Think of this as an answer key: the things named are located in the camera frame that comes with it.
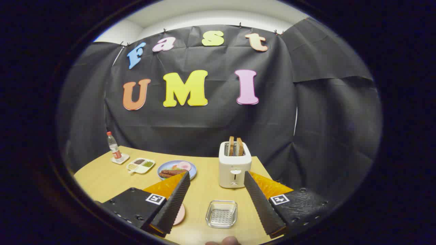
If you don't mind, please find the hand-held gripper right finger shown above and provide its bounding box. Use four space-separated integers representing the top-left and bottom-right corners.
244 171 332 239

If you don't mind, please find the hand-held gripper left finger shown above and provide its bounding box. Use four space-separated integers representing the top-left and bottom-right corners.
99 171 191 238

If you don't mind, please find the pink plate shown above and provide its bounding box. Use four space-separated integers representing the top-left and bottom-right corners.
173 203 186 226

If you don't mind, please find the blue plate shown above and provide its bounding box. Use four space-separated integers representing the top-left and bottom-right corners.
157 160 197 181

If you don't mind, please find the white divided condiment tray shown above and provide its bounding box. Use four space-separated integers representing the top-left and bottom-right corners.
126 158 156 175

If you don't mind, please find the white toaster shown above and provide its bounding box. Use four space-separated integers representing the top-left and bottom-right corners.
218 141 252 189

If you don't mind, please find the white square coaster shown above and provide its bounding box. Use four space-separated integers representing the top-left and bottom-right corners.
111 153 130 165

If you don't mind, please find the clear bottle with red label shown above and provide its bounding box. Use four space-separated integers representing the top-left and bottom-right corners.
106 131 122 160

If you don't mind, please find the black backdrop cloth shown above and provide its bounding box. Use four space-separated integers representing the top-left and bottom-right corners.
56 17 384 208

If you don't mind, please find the metal wire basket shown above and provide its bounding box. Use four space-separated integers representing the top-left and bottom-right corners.
205 200 238 229

